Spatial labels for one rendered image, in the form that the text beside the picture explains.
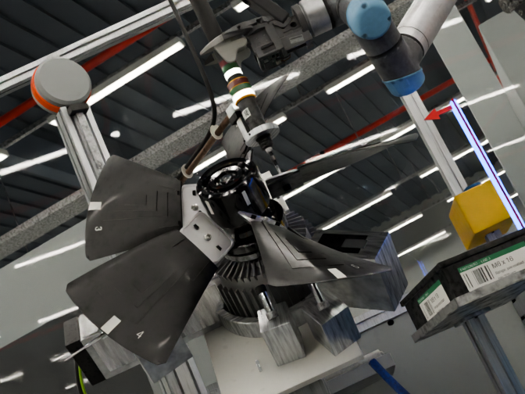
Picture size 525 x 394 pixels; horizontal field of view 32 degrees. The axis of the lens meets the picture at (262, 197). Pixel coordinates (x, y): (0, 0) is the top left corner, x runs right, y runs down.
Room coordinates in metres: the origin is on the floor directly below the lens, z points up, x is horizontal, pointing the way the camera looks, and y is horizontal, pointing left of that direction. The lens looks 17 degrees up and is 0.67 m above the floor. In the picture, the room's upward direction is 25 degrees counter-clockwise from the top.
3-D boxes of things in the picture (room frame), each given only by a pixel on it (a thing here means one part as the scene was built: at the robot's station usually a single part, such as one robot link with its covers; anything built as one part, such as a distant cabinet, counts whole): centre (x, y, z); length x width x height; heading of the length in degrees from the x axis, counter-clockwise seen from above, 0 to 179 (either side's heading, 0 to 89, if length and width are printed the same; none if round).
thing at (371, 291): (1.67, -0.10, 0.98); 0.20 x 0.16 x 0.20; 0
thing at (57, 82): (2.22, 0.37, 1.88); 0.17 x 0.15 x 0.16; 90
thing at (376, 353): (2.13, -0.03, 0.87); 0.15 x 0.09 x 0.02; 85
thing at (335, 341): (1.64, -0.02, 0.91); 0.12 x 0.08 x 0.12; 0
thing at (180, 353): (1.70, 0.30, 1.03); 0.15 x 0.10 x 0.14; 0
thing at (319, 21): (1.64, -0.24, 1.47); 0.08 x 0.05 x 0.08; 0
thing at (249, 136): (1.64, -0.04, 1.33); 0.09 x 0.07 x 0.10; 35
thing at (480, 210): (1.93, -0.41, 1.02); 0.16 x 0.10 x 0.11; 0
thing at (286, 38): (1.64, -0.16, 1.46); 0.12 x 0.08 x 0.09; 90
